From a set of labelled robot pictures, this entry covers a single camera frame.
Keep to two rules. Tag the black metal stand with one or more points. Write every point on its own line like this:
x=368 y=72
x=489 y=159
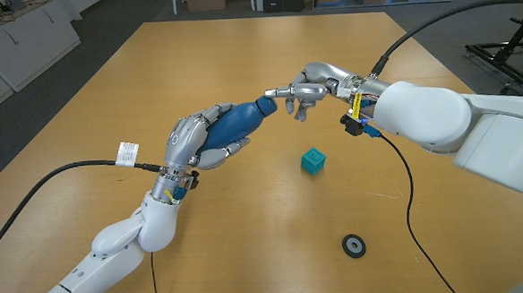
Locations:
x=503 y=55

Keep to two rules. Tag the cardboard box with tape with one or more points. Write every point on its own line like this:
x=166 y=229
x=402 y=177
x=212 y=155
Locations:
x=204 y=2

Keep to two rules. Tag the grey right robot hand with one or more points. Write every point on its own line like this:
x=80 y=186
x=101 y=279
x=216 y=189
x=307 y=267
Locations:
x=321 y=82

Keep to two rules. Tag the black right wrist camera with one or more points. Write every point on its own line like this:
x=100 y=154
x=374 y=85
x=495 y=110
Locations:
x=353 y=126

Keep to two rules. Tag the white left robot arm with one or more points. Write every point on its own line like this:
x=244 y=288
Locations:
x=136 y=234

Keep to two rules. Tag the blue bottle cap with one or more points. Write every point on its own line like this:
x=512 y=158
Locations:
x=267 y=106

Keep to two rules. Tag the teal cube block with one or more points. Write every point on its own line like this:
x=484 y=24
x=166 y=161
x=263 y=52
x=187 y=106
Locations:
x=312 y=161

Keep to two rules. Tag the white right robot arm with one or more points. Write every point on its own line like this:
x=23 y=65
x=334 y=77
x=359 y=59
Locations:
x=443 y=114

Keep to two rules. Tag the black hard case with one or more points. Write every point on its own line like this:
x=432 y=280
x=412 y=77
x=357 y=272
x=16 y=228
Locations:
x=273 y=2
x=293 y=1

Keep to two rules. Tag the blue metal bottle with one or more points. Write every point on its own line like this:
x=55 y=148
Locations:
x=235 y=123

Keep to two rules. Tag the small white cabinet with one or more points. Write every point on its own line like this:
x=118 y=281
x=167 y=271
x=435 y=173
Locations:
x=88 y=0

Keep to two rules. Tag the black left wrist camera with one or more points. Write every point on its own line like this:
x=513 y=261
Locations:
x=193 y=179

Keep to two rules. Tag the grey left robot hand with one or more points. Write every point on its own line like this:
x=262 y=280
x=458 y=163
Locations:
x=189 y=139

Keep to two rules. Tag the grey laptop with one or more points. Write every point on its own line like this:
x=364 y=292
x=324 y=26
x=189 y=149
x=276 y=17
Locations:
x=14 y=3

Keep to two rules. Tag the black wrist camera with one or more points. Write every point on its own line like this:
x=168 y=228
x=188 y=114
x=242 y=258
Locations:
x=353 y=126
x=193 y=179

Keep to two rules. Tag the long white cabinet row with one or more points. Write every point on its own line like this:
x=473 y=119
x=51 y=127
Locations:
x=27 y=42

